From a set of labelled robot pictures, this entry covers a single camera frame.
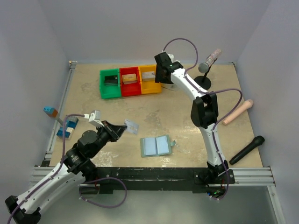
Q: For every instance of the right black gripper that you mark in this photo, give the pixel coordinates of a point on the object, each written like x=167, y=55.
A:
x=159, y=79

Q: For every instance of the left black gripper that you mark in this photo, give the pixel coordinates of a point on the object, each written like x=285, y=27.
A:
x=117, y=130

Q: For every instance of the white credit card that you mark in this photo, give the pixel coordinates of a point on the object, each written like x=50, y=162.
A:
x=132, y=127

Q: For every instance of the green card holder wallet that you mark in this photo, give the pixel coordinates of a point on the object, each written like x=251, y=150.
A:
x=156, y=146

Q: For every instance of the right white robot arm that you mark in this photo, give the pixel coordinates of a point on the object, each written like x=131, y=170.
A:
x=204, y=111

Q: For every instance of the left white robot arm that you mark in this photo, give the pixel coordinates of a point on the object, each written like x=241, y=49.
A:
x=75, y=164

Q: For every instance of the silver card in bin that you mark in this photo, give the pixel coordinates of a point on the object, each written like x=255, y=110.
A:
x=148, y=76

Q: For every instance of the tan card in bin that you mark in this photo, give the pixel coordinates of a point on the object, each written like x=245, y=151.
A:
x=129, y=78

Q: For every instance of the black card in bin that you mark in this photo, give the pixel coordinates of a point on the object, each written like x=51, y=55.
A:
x=111, y=80

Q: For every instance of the white metronome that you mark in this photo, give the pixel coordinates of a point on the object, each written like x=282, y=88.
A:
x=171, y=87

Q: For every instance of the yellow plastic bin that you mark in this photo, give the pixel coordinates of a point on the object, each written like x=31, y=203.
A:
x=149, y=86

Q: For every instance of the red plastic bin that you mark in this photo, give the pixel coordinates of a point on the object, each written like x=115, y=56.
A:
x=128, y=90

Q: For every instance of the grey glitter microphone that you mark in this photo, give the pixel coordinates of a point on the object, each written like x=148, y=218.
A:
x=209, y=61

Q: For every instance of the green plastic bin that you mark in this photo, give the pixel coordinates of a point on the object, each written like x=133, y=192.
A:
x=108, y=92

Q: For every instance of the black microphone stand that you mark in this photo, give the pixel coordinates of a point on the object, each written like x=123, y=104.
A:
x=203, y=81

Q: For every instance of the blue toy brick stack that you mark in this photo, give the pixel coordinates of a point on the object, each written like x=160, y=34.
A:
x=70, y=126

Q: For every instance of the blue orange brick hammer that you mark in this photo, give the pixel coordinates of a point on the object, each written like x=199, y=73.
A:
x=53, y=113

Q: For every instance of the black microphone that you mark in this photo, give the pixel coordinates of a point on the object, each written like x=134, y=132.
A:
x=256, y=142

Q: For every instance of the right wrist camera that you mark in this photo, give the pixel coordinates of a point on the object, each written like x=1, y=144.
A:
x=171, y=56

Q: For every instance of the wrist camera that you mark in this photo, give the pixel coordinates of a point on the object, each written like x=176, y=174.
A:
x=94, y=118
x=171, y=56

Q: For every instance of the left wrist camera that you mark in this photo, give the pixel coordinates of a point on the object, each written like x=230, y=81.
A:
x=94, y=118

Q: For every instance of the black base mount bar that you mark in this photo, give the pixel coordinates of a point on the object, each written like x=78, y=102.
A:
x=196, y=180

